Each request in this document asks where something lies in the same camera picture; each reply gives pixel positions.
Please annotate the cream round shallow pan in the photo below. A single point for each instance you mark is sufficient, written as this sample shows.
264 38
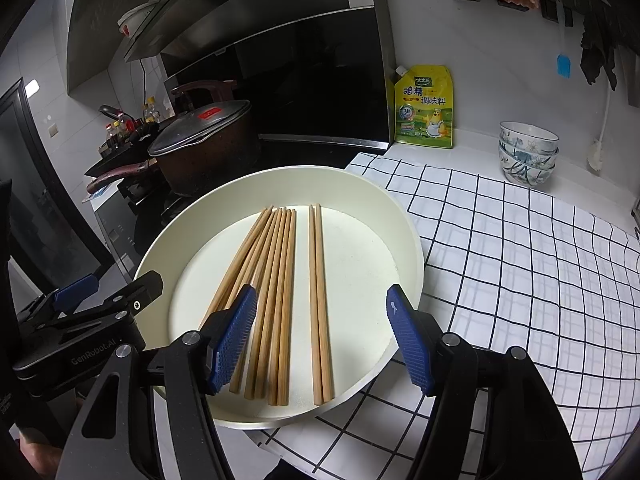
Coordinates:
350 270

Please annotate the blue scraper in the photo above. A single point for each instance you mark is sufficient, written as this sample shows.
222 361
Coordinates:
565 66

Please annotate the yellow seasoning pouch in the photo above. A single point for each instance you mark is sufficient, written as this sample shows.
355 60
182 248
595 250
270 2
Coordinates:
422 110

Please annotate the white black checked tablecloth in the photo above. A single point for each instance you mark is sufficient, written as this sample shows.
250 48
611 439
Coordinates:
500 260

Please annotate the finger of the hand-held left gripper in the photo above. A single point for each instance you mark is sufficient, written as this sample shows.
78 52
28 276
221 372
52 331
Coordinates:
75 290
145 285

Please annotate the white dish brush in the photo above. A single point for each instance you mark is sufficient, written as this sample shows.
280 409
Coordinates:
595 155

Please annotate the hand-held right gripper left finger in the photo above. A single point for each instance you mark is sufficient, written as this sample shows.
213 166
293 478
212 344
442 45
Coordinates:
232 340

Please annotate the cluster of condiment bottles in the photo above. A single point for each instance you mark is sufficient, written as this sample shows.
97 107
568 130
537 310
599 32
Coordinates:
150 110

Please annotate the white floral ceramic bowl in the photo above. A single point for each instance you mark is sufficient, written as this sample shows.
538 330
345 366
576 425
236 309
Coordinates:
527 177
527 135
530 161

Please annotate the bundle of wooden chopsticks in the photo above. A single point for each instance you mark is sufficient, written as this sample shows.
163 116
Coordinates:
277 285

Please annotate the glass pot lid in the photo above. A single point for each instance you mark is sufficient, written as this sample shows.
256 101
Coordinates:
200 127

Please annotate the white wall switch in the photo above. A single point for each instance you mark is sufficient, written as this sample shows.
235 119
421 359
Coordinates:
52 127

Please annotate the white blue paper card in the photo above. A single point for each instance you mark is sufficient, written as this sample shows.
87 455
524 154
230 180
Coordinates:
100 192

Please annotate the dark hanging cloth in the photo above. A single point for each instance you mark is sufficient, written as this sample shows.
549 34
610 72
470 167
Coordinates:
597 55

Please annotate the black gas stove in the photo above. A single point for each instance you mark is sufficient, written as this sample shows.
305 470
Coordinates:
125 230

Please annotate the black range hood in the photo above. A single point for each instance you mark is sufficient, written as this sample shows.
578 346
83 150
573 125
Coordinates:
300 85

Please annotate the brown cooking pot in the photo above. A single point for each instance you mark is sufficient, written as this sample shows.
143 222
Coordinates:
215 170

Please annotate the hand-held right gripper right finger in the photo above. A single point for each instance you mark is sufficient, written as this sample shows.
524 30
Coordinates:
412 345

